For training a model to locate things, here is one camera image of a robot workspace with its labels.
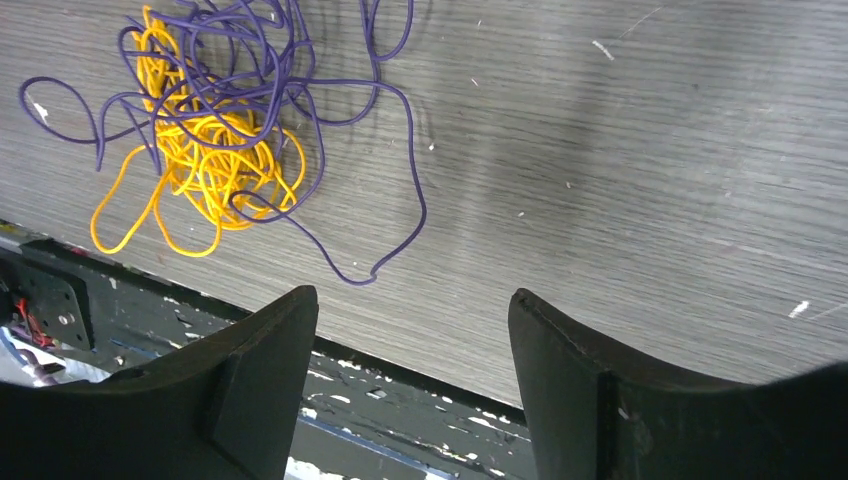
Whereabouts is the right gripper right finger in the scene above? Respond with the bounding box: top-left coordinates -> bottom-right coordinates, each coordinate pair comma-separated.
508,289 -> 847,479

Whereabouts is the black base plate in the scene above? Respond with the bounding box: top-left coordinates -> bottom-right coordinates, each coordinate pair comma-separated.
1,223 -> 536,479

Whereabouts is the yellow wire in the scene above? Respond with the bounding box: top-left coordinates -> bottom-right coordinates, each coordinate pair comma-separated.
89,5 -> 309,260

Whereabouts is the purple wire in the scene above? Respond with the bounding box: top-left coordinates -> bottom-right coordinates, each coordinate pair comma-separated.
18,0 -> 429,287

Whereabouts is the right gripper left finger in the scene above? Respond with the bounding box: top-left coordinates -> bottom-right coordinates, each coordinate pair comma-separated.
1,286 -> 319,479

